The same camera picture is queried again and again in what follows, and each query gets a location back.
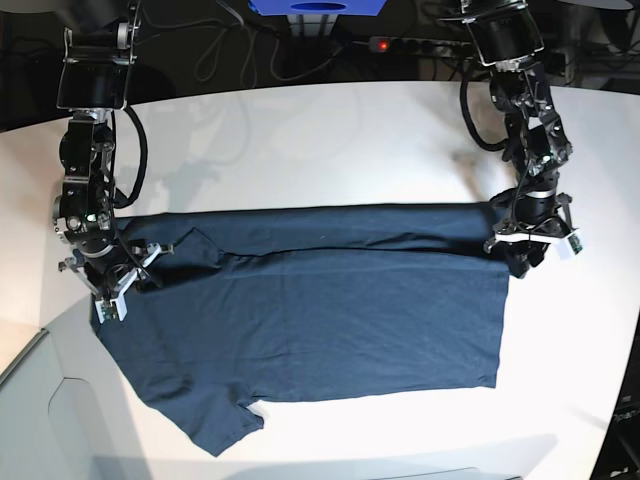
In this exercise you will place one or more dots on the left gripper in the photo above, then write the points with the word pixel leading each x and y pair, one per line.
pixel 548 231

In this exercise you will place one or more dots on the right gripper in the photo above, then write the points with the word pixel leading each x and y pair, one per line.
pixel 106 270

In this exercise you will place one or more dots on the dark blue T-shirt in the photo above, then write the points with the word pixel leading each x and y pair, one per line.
pixel 305 305

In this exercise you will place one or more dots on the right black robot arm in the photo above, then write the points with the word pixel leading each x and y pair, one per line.
pixel 97 69

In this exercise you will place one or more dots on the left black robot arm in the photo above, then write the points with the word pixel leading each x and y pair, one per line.
pixel 536 214

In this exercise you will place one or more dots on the black power strip red light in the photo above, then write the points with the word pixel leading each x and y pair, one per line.
pixel 419 46

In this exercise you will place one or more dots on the blue plastic box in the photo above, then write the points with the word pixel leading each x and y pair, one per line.
pixel 290 7

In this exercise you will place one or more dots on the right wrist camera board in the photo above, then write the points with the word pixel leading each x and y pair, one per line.
pixel 111 309

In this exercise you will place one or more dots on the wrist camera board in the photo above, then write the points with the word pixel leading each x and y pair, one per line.
pixel 111 309
pixel 571 245

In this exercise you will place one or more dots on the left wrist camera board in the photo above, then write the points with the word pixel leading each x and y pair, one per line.
pixel 571 245

